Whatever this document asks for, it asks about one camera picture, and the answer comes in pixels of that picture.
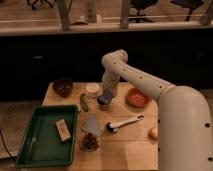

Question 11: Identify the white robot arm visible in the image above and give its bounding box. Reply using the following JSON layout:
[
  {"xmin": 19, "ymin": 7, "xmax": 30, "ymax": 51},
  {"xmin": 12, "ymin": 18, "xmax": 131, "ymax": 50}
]
[{"xmin": 102, "ymin": 49, "xmax": 213, "ymax": 171}]

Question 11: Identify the grey cloth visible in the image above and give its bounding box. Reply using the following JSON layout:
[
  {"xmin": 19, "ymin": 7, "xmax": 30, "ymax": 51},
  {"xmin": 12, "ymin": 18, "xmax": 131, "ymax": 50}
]
[{"xmin": 81, "ymin": 114, "xmax": 101, "ymax": 137}]

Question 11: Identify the white handled dish brush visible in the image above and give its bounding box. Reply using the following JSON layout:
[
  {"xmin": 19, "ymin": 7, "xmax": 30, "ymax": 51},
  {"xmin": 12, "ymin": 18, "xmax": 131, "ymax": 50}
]
[{"xmin": 106, "ymin": 115, "xmax": 144, "ymax": 133}]

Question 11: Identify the wooden block sponge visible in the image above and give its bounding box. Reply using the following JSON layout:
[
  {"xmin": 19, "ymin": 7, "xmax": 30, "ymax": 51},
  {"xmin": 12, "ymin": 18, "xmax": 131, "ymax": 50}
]
[{"xmin": 55, "ymin": 119, "xmax": 71, "ymax": 142}]

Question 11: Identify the black cable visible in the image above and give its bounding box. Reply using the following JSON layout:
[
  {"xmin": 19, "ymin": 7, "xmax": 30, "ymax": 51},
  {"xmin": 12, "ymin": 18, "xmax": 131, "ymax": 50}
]
[{"xmin": 0, "ymin": 129, "xmax": 17, "ymax": 162}]

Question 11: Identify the white round cup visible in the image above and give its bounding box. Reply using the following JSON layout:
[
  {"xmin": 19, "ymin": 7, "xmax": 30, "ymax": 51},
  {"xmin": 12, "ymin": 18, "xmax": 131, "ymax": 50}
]
[{"xmin": 86, "ymin": 83, "xmax": 100, "ymax": 98}]

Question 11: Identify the pine cone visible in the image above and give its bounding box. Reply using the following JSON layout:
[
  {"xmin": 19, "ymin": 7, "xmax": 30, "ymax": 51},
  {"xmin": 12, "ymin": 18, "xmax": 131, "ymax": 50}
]
[{"xmin": 80, "ymin": 133, "xmax": 99, "ymax": 152}]

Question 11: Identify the orange bowl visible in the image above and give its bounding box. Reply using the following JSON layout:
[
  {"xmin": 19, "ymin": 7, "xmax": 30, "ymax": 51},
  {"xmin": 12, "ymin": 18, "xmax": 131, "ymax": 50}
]
[{"xmin": 125, "ymin": 88, "xmax": 151, "ymax": 108}]

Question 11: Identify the dark red bowl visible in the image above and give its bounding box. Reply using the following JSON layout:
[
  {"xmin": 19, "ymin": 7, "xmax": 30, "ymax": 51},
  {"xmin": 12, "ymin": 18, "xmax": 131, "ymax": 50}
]
[{"xmin": 53, "ymin": 78, "xmax": 73, "ymax": 97}]

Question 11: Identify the green plastic tray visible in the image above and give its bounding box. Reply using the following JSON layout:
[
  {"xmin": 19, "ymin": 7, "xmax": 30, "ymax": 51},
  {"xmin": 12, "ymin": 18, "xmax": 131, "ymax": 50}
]
[{"xmin": 15, "ymin": 105, "xmax": 78, "ymax": 168}]

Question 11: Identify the green cucumber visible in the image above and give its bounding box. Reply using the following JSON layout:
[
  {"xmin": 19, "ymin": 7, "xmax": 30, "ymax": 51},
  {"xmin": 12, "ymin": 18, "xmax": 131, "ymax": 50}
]
[{"xmin": 80, "ymin": 94, "xmax": 89, "ymax": 112}]

